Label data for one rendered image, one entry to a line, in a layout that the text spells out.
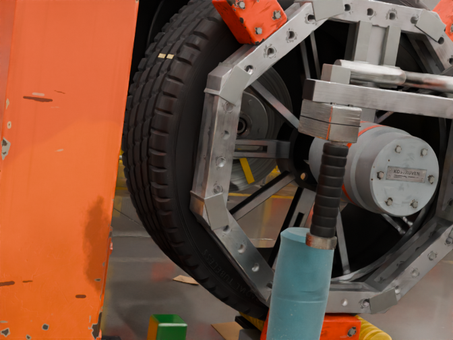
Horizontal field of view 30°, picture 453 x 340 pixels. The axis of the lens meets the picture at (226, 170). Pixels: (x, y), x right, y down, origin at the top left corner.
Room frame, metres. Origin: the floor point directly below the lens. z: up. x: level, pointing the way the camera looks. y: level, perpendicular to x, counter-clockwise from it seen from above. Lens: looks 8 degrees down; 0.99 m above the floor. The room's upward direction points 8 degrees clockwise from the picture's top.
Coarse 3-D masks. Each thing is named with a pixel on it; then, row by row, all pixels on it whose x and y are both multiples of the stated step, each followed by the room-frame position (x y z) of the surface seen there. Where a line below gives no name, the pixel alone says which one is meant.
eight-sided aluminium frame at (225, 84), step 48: (336, 0) 1.40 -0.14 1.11; (240, 48) 1.40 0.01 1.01; (288, 48) 1.37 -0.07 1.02; (432, 48) 1.49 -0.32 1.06; (240, 96) 1.34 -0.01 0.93; (192, 192) 1.37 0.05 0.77; (240, 240) 1.36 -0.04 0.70; (432, 240) 1.52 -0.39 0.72; (336, 288) 1.46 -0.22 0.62; (384, 288) 1.48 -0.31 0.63
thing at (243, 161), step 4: (240, 160) 1.89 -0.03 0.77; (244, 160) 1.90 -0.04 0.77; (244, 164) 1.90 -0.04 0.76; (248, 164) 1.90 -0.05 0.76; (244, 168) 1.90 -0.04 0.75; (248, 168) 1.90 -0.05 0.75; (244, 172) 1.90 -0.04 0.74; (248, 172) 1.90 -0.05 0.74; (248, 176) 1.90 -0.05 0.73; (252, 176) 1.91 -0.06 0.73; (248, 180) 1.91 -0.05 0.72; (252, 180) 1.91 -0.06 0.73
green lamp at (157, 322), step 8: (152, 320) 1.03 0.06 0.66; (160, 320) 1.02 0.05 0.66; (168, 320) 1.02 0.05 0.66; (176, 320) 1.03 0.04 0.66; (152, 328) 1.02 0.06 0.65; (160, 328) 1.01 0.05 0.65; (168, 328) 1.01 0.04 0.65; (176, 328) 1.02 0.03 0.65; (184, 328) 1.02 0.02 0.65; (152, 336) 1.02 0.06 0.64; (160, 336) 1.01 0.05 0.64; (168, 336) 1.01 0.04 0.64; (176, 336) 1.02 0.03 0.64; (184, 336) 1.02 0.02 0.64
